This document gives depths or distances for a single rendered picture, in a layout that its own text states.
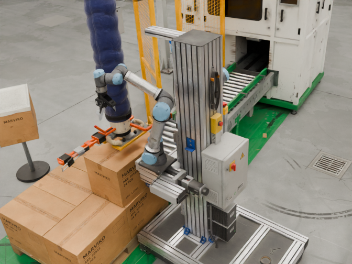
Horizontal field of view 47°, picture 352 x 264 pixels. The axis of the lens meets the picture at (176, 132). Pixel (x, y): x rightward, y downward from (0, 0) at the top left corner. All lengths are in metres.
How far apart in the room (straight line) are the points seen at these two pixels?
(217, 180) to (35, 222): 1.61
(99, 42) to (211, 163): 1.20
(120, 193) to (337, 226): 2.12
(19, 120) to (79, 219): 1.43
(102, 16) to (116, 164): 1.21
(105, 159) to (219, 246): 1.24
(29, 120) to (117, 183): 1.49
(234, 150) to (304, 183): 1.82
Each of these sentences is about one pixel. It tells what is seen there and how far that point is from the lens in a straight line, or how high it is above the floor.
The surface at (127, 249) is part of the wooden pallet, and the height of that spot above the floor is 0.09.
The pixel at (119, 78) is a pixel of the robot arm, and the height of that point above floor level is 1.83.
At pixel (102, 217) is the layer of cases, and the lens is 3.57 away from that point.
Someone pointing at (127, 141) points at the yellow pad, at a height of 1.08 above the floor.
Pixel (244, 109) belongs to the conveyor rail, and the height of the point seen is 0.49.
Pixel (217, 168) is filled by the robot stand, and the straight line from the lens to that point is 2.96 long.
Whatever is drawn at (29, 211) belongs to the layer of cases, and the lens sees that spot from 3.85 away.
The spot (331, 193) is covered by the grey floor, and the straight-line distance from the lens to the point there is 4.63.
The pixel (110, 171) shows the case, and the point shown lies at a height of 0.92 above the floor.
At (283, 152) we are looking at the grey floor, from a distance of 5.11.
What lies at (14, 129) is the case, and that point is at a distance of 4.58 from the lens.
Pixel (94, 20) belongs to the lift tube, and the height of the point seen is 2.12.
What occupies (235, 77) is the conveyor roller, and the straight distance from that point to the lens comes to 5.66.
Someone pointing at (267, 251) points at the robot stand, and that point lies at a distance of 3.67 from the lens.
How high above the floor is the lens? 2.99
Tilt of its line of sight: 33 degrees down
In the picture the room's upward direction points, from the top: 5 degrees counter-clockwise
